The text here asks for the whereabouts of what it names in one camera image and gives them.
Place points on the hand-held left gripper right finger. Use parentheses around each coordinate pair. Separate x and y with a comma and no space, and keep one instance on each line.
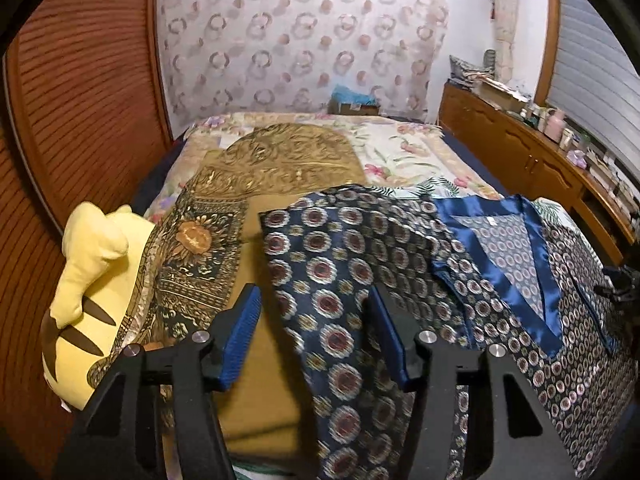
(390,340)

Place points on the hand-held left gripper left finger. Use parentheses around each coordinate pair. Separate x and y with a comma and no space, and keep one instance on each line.
(242,335)

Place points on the navy floral-print satin shirt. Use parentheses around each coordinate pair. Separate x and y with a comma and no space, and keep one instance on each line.
(350,285)

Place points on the small purple object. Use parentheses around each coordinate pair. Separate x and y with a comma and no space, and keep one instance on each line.
(580,158)

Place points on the yellow plush toy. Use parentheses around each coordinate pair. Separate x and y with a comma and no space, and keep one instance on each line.
(90,280)

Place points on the golden brown patterned blanket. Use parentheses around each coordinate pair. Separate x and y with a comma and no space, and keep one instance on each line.
(260,170)

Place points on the wooden cabinet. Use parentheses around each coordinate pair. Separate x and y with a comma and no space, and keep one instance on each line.
(515,155)

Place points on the pink thermos bottle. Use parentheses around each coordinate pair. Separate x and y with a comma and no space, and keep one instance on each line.
(554,127)

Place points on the floral bed sheet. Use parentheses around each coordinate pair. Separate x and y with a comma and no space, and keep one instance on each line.
(400,150)

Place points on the grey window blind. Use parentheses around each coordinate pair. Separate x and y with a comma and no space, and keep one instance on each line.
(600,85)

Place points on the open cardboard box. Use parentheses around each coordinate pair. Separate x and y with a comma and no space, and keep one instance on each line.
(500,97)

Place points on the cardboard box with blue cloth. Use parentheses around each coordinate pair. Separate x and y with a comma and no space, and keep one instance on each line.
(355,107)

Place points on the folded patterned cushion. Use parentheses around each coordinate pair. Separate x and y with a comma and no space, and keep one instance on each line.
(465,67)

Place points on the beige lace curtain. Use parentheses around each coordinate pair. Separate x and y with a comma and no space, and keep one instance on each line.
(505,35)

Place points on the circle-patterned sheer curtain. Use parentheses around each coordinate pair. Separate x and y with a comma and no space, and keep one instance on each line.
(300,35)

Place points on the wooden window frame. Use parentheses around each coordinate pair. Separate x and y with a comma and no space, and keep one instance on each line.
(547,50)

